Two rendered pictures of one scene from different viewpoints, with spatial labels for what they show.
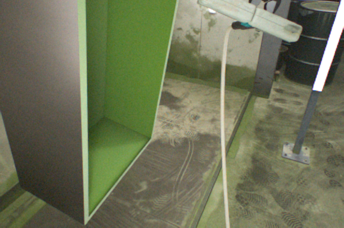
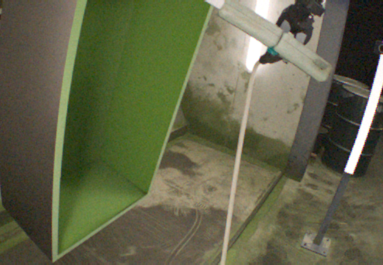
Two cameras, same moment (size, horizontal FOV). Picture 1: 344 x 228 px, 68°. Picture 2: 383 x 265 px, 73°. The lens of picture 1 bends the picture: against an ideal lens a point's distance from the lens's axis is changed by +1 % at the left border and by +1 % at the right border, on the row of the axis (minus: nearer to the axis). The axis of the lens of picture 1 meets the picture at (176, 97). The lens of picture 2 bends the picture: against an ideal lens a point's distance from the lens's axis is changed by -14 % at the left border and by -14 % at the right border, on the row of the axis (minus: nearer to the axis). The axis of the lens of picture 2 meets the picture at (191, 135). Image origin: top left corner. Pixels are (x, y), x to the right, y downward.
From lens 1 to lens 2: 0.16 m
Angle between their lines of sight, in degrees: 8
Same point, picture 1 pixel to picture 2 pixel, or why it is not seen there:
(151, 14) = (173, 42)
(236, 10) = (260, 29)
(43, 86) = (31, 83)
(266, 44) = (305, 118)
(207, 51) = (239, 115)
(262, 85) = (295, 166)
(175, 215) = not seen: outside the picture
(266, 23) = (294, 51)
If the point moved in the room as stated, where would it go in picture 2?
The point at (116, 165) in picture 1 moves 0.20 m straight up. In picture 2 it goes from (100, 214) to (98, 175)
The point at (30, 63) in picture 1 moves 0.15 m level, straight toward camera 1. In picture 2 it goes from (26, 56) to (20, 69)
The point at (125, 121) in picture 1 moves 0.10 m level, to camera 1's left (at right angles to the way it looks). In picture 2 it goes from (122, 167) to (103, 164)
